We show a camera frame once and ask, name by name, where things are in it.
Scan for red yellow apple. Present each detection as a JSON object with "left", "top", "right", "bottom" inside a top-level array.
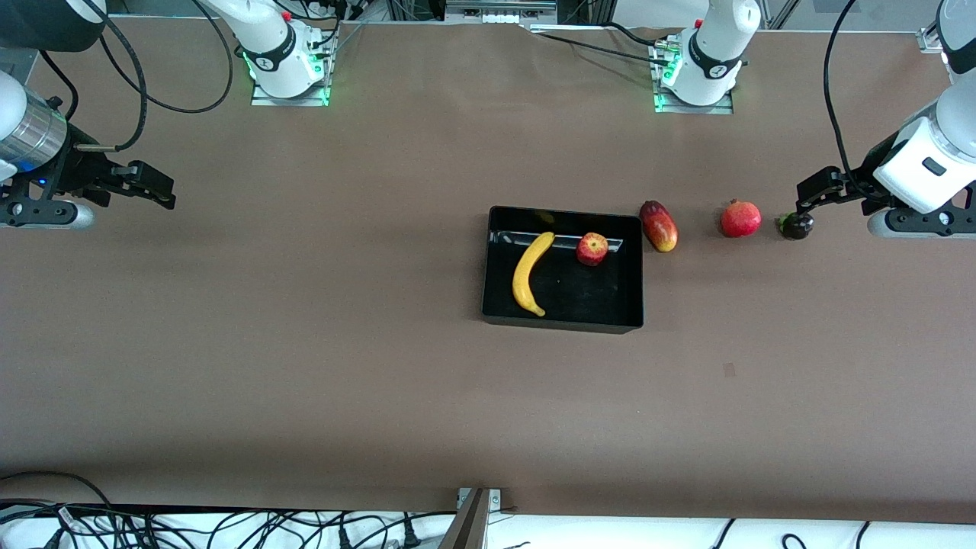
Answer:
[{"left": 576, "top": 232, "right": 610, "bottom": 268}]

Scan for yellow banana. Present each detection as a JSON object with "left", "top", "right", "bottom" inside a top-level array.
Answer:
[{"left": 512, "top": 231, "right": 556, "bottom": 318}]

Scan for dark purple mangosteen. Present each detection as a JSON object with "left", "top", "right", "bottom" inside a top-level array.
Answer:
[{"left": 777, "top": 211, "right": 815, "bottom": 241}]

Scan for black rectangular plastic box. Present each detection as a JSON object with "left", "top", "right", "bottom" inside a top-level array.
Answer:
[{"left": 480, "top": 204, "right": 645, "bottom": 335}]

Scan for short black table cable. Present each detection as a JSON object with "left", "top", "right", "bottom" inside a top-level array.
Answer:
[{"left": 602, "top": 21, "right": 663, "bottom": 47}]

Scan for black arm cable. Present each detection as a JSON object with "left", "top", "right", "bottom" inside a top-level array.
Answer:
[
  {"left": 823, "top": 0, "right": 889, "bottom": 203},
  {"left": 38, "top": 0, "right": 233, "bottom": 153}
]

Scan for small metal edge bracket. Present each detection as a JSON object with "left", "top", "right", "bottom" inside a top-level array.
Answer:
[{"left": 457, "top": 488, "right": 502, "bottom": 512}]

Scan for long black table cable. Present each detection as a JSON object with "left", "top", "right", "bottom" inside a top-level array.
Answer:
[{"left": 534, "top": 30, "right": 670, "bottom": 65}]

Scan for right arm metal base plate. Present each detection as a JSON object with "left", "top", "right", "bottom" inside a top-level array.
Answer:
[{"left": 250, "top": 29, "right": 332, "bottom": 108}]

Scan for aluminium frame strut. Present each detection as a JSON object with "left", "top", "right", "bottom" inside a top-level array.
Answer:
[{"left": 762, "top": 0, "right": 801, "bottom": 31}]

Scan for red yellow mango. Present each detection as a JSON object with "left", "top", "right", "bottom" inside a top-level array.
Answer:
[{"left": 638, "top": 200, "right": 679, "bottom": 253}]

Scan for red pomegranate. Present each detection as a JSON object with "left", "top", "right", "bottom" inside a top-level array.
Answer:
[{"left": 720, "top": 198, "right": 763, "bottom": 239}]

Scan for tangled black floor cables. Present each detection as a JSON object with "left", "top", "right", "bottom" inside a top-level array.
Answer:
[{"left": 0, "top": 499, "right": 458, "bottom": 549}]

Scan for grey metal post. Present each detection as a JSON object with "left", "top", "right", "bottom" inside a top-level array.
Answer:
[{"left": 438, "top": 488, "right": 490, "bottom": 549}]

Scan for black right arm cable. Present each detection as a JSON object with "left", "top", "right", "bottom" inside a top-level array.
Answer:
[{"left": 38, "top": 0, "right": 233, "bottom": 153}]

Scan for arched black floor cable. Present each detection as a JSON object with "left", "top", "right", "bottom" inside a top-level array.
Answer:
[{"left": 0, "top": 470, "right": 115, "bottom": 510}]

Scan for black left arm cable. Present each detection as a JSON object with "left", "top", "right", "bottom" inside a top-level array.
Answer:
[{"left": 823, "top": 0, "right": 889, "bottom": 203}]

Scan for silver metal rail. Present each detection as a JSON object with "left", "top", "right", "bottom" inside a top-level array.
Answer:
[{"left": 445, "top": 0, "right": 559, "bottom": 25}]

